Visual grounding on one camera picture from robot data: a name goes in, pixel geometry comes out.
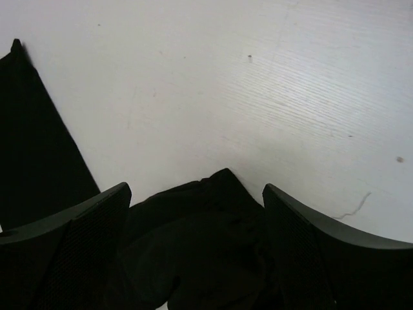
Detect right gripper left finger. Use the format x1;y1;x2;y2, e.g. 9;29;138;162
1;182;131;309

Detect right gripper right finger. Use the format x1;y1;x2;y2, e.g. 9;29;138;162
263;184;412;309

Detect black trousers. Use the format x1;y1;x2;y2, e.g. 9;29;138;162
1;39;278;309

